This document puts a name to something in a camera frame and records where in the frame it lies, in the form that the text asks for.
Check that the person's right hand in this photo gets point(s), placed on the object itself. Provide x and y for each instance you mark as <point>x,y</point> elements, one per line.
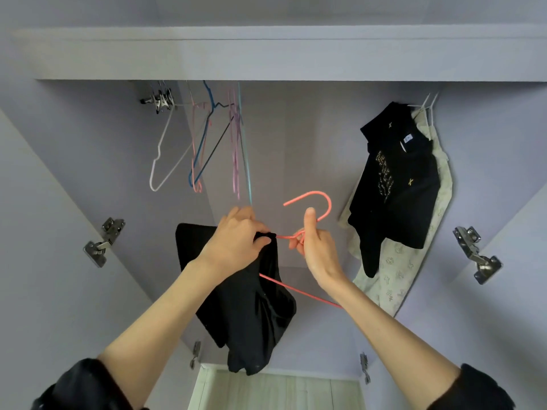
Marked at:
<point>320,256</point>

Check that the person's left hand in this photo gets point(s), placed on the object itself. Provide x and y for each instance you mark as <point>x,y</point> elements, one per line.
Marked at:
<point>235,247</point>

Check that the black shorts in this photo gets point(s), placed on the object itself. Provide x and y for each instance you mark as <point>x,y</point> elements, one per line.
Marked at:
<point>239,320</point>

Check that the beige printed shirt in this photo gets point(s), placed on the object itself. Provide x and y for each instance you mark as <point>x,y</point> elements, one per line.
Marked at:
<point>406,269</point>

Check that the black garment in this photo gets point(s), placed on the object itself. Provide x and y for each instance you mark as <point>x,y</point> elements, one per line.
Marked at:
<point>393,192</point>

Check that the grey wooden wardrobe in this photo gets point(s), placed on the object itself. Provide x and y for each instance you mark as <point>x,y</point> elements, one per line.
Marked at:
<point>290,141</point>

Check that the grey wardrobe shelf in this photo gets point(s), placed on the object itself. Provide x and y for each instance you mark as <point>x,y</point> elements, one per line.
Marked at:
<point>256,53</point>

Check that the person's right forearm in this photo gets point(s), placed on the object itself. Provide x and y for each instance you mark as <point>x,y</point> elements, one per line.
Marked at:
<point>393,350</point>

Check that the person's left forearm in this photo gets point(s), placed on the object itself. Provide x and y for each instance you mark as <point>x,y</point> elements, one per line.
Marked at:
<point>158,337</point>

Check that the person's black right sleeve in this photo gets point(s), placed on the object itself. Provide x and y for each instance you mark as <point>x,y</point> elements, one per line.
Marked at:
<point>474,393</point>

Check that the person's black sleeve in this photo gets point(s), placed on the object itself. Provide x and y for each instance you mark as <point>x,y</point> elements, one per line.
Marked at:
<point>474,393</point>
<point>81,388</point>

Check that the person's black left sleeve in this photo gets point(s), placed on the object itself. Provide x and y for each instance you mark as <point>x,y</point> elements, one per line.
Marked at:
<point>81,388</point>

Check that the metal door hinge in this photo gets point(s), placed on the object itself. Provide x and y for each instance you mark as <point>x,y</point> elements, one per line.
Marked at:
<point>364,368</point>
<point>476,253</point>
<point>196,354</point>
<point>102,241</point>

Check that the metal clip hanger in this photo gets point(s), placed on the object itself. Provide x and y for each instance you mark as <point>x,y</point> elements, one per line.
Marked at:
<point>160,100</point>

